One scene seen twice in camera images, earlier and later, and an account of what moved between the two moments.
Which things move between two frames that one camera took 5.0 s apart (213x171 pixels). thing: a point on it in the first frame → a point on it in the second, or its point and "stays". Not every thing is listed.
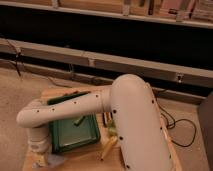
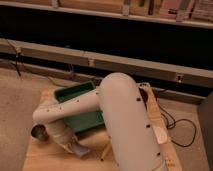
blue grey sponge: (55, 159) → (79, 150)
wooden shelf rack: (160, 41) stays
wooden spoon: (113, 141) stays
